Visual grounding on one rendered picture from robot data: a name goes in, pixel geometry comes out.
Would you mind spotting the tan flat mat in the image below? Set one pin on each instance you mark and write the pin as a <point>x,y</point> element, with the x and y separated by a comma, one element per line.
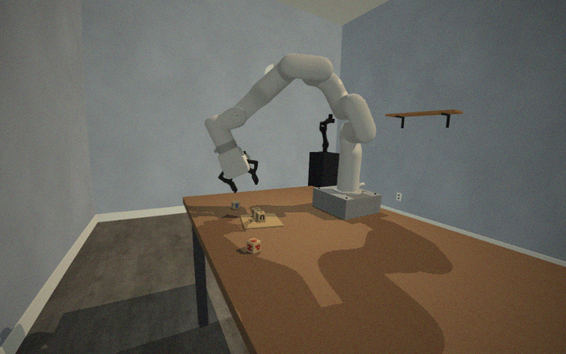
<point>250,222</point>

